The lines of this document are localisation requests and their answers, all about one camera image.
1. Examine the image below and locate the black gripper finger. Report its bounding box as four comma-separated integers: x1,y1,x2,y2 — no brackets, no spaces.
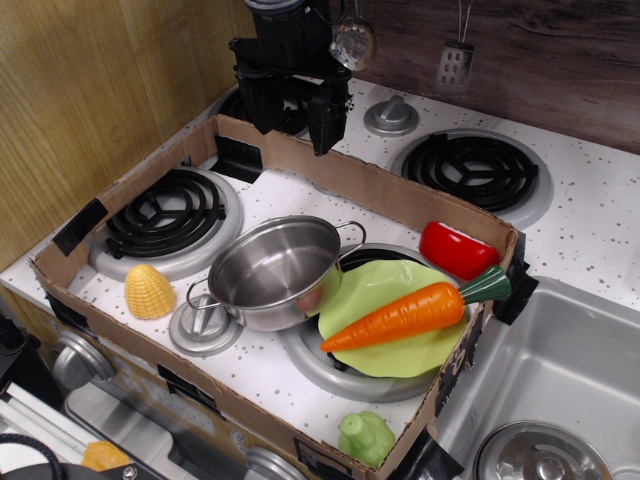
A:
308,84,350,156
235,63,289,134

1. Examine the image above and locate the silver stove knob back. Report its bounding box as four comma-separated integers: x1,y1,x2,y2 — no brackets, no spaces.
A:
363,95,420,138

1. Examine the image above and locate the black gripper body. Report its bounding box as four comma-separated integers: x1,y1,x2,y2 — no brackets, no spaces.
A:
229,1,351,91

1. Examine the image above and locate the black cable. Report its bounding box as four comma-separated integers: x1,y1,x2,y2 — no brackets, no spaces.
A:
0,432,63,480

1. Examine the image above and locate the red toy pepper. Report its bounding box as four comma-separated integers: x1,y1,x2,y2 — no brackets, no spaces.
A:
419,222,500,281

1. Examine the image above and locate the orange toy carrot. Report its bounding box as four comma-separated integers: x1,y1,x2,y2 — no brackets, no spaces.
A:
320,266,512,353

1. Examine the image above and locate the brown cardboard fence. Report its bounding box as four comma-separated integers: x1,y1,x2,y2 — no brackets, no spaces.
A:
31,115,524,479

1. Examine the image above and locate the silver stove knob front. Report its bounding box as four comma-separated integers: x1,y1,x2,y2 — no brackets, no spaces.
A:
169,294,243,356

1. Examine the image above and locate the orange toy piece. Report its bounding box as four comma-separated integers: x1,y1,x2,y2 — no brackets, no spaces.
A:
80,441,131,472

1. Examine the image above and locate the silver oven knob left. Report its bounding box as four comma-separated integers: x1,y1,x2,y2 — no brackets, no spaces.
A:
53,330,116,391

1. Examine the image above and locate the silver sink drain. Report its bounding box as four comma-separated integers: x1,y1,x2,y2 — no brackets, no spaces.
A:
473,421,613,480

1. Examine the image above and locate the front right black burner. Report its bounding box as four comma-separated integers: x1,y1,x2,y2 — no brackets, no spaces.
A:
280,243,460,403

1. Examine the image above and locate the hanging slotted metal spoon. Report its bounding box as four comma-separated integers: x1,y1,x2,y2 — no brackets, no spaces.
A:
329,1,378,71

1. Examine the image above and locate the silver oven knob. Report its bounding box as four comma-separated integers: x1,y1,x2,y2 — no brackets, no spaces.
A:
243,446,306,480
53,330,116,391

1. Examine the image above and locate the green toy vegetable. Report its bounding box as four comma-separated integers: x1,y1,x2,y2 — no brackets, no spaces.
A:
338,411,396,468

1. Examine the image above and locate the yellow toy corn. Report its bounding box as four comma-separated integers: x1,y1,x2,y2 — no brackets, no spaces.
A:
125,264,176,320

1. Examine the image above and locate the stainless steel pot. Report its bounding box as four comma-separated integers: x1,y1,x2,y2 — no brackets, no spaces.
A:
186,215,367,332

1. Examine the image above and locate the light green plastic plate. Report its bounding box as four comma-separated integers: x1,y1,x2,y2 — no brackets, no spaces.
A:
318,260,469,378

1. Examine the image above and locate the grey toy sink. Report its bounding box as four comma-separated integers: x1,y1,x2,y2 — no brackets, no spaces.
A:
436,278,639,479

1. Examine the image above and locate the hanging metal spatula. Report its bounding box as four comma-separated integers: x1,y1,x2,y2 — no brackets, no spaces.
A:
433,1,475,95

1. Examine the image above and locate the front left black burner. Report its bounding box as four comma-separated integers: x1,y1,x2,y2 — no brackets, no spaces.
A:
89,167,243,282

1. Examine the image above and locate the silver oven knob middle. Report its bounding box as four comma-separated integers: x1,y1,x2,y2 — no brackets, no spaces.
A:
243,446,306,480

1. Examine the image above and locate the back right black burner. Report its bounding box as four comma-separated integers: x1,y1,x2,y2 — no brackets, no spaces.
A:
390,129,554,230

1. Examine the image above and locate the silver stove knob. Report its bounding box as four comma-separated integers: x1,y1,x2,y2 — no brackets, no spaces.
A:
169,294,243,356
363,95,420,138

